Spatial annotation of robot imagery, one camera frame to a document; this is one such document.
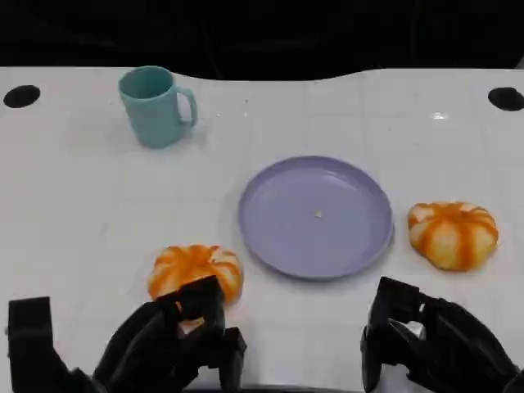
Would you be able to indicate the lilac plate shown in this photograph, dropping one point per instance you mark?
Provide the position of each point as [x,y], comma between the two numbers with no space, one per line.
[315,241]

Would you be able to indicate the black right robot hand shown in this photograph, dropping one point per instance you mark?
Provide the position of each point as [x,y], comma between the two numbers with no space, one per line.
[450,348]

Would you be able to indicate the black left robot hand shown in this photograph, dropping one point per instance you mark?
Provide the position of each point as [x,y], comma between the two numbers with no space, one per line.
[143,352]

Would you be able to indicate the pale green mug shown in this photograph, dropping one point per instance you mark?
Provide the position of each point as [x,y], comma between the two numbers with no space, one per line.
[151,110]

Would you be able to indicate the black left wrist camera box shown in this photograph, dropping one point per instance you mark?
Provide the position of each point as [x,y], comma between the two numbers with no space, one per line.
[30,340]

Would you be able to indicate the orange and white bread roll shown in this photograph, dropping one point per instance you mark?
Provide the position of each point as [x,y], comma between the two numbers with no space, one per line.
[184,266]
[452,237]

